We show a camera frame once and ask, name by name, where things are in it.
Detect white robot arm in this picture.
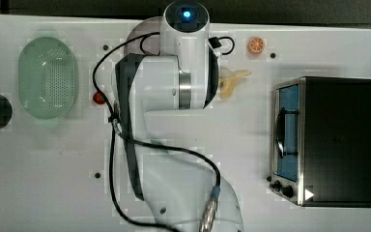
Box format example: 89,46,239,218
113,0,243,232

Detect plush peeled banana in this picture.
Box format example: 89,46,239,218
218,68,251,100

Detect small red plush tomato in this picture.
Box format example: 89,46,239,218
92,92,105,104

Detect plush orange slice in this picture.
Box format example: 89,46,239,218
247,37,265,55

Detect silver toaster oven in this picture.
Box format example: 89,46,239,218
267,76,371,208

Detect green oval colander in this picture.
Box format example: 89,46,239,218
17,37,77,120

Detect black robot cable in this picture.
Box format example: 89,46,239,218
92,31,236,232

